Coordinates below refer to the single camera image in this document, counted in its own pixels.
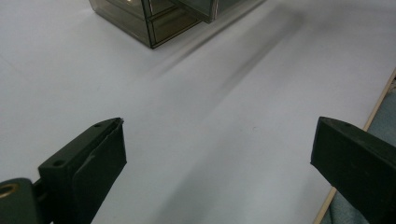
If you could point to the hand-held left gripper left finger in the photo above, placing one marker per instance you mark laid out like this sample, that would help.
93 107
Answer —
93 168

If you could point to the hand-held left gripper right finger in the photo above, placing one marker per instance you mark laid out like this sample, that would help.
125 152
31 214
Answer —
358 168

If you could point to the smoky transparent drawer organizer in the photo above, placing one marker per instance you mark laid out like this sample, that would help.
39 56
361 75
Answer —
124 18

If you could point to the white table sheet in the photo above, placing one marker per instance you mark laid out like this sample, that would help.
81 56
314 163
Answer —
186 124

